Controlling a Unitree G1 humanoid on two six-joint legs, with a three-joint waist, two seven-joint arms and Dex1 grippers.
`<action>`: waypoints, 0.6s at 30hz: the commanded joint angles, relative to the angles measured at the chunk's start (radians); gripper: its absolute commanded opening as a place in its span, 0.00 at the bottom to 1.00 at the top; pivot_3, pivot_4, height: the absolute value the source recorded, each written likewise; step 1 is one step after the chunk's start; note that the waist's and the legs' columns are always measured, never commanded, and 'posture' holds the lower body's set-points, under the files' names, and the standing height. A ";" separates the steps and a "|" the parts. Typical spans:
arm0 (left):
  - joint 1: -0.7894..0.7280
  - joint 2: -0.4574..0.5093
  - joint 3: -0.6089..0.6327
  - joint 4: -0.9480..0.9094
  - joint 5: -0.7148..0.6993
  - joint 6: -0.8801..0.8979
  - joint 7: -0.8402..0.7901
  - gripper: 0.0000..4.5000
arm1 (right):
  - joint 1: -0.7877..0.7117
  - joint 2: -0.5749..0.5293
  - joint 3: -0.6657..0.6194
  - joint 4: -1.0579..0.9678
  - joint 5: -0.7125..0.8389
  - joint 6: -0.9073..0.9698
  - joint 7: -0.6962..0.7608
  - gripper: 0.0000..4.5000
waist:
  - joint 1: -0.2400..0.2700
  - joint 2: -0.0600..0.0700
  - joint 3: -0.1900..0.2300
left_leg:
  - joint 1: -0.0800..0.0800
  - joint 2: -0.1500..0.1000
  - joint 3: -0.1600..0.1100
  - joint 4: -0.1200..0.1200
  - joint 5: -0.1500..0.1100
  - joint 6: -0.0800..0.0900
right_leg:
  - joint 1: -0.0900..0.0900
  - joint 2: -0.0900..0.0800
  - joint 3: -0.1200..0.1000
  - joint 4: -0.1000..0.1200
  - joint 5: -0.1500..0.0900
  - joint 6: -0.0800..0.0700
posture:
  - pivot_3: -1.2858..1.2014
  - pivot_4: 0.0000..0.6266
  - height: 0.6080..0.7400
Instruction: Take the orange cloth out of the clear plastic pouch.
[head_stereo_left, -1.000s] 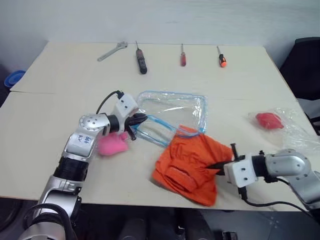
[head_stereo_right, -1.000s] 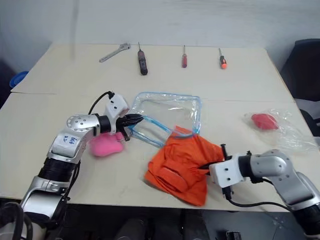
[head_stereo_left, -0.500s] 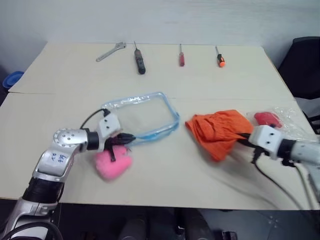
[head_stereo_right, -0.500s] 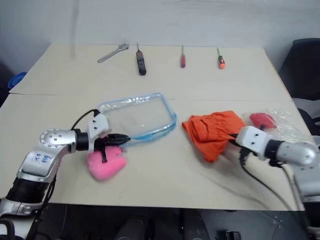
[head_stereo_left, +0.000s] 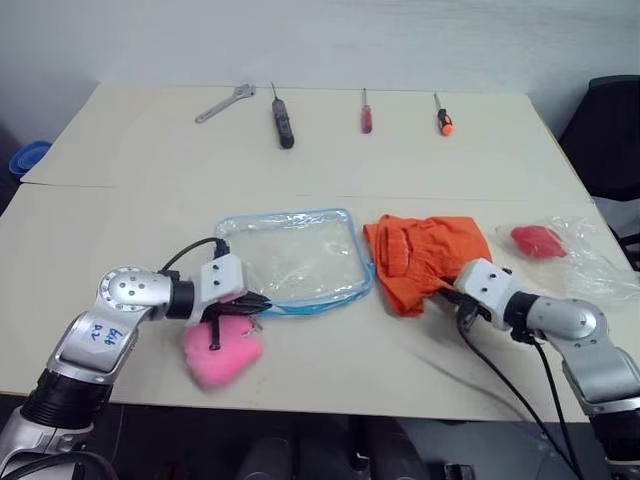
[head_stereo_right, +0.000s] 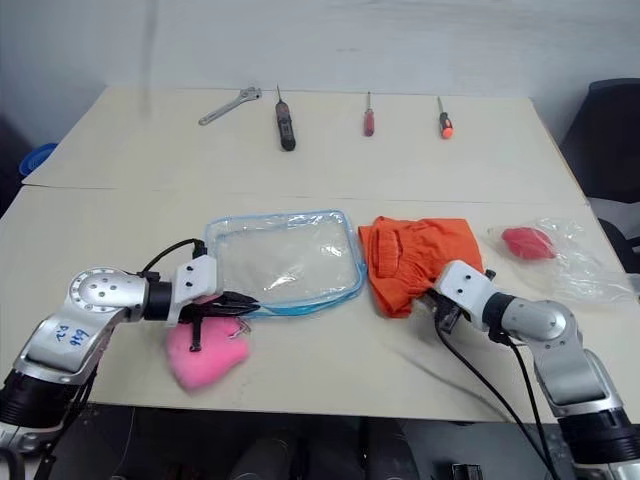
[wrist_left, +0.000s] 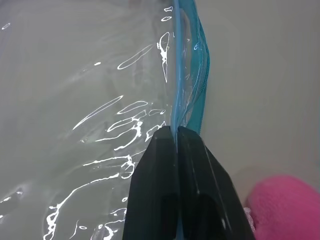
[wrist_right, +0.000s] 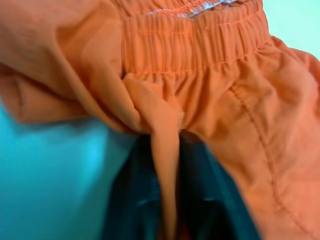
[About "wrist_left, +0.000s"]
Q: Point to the clear pouch with orange contents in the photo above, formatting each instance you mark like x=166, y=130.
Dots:
x=75, y=75

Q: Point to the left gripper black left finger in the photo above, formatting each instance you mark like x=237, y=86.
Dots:
x=152, y=190

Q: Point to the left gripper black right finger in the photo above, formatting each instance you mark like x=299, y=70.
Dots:
x=205, y=195

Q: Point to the pink knitted plush charm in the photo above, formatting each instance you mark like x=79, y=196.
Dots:
x=287, y=207

